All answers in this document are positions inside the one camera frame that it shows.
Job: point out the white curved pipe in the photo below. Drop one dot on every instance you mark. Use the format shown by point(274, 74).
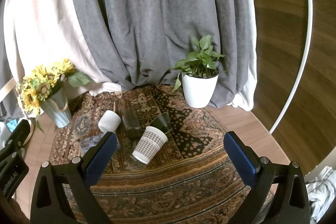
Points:
point(305, 42)

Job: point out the dark green cup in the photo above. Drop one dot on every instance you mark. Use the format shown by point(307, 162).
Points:
point(162, 123)

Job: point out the small blue object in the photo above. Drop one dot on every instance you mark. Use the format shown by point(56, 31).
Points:
point(11, 125)

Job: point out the checked paper cup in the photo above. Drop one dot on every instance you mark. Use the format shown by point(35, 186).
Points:
point(148, 146)

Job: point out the clear glass tumbler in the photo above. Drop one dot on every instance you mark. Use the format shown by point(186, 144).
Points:
point(130, 123)

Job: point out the pale blue ribbed vase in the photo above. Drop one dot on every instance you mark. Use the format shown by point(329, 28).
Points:
point(57, 111)

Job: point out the grey curtain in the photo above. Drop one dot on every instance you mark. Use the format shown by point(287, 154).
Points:
point(9, 92)
point(157, 16)

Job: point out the pale pink curtain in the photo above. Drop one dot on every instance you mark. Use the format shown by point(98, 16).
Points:
point(44, 29)

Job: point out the crumpled white cloth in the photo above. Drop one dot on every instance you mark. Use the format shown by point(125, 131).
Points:
point(321, 189)

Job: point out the patterned brown tablecloth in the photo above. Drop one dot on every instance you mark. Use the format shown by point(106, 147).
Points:
point(183, 174)

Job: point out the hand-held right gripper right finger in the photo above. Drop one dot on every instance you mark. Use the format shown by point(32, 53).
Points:
point(241, 161)

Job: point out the clear plastic cup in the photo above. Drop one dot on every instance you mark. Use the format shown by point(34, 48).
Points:
point(89, 142)

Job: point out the white curtain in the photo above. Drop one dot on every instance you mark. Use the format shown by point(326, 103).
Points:
point(250, 69)

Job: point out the artificial sunflower bouquet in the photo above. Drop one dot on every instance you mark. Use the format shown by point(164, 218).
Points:
point(42, 82)

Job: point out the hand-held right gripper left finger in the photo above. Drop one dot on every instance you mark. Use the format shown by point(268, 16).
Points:
point(101, 157)

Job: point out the green plant in white pot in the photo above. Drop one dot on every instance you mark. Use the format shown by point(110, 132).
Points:
point(199, 87)

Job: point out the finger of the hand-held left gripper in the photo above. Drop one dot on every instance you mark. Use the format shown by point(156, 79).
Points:
point(18, 133)

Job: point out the white cup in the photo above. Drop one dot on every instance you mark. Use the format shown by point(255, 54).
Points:
point(109, 121)

